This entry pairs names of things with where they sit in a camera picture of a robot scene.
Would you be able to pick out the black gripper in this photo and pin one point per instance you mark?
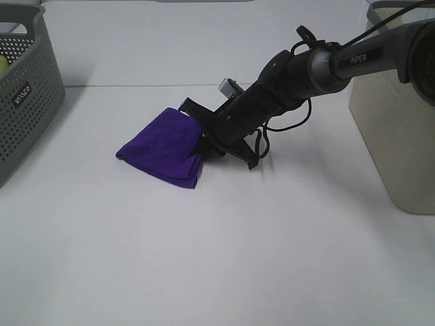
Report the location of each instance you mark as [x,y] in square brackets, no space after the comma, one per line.
[238,127]

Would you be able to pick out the purple towel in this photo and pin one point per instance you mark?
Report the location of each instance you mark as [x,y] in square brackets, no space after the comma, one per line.
[163,149]

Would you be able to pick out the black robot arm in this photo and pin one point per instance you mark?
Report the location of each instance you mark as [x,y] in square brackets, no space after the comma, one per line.
[288,80]

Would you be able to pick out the beige basket with grey rim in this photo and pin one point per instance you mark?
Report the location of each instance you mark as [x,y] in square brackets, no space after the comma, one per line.
[397,126]

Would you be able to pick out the grey perforated plastic basket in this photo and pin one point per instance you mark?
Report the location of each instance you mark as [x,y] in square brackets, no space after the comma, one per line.
[32,89]

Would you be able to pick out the green object in basket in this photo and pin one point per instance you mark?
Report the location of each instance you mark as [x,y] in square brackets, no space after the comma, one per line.
[4,63]

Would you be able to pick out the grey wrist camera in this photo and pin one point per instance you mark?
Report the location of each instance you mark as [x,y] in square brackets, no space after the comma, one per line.
[229,88]

